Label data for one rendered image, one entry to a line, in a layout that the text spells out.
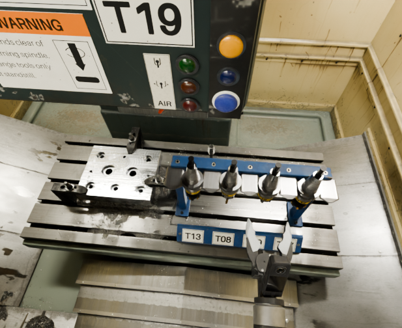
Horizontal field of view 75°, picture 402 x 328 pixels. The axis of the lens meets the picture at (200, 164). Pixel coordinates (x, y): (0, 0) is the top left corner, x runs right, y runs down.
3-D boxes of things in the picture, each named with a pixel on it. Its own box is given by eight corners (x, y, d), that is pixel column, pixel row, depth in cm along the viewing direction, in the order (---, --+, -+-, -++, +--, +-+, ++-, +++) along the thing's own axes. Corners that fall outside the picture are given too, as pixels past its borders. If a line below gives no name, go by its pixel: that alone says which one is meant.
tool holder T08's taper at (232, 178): (239, 174, 76) (242, 163, 70) (238, 189, 74) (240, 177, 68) (223, 172, 76) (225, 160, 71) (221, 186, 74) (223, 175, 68)
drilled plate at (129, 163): (152, 205, 102) (150, 200, 98) (79, 199, 104) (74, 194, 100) (162, 157, 114) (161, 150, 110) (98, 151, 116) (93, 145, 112)
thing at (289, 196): (298, 200, 73) (299, 199, 73) (279, 198, 74) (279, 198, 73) (296, 178, 77) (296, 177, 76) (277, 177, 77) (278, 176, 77)
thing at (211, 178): (219, 194, 75) (219, 192, 74) (201, 192, 75) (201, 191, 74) (221, 172, 78) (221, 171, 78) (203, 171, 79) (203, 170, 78)
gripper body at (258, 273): (250, 256, 74) (249, 304, 68) (255, 248, 67) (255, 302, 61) (277, 258, 74) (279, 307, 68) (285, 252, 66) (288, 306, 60)
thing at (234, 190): (241, 177, 78) (242, 172, 76) (240, 195, 75) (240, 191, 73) (220, 174, 79) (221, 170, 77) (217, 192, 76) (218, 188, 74)
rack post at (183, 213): (188, 217, 103) (183, 180, 79) (174, 215, 104) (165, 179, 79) (191, 194, 109) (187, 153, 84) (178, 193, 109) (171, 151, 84)
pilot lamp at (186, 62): (197, 75, 31) (196, 58, 29) (178, 74, 31) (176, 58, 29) (197, 72, 31) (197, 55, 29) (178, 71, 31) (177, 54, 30)
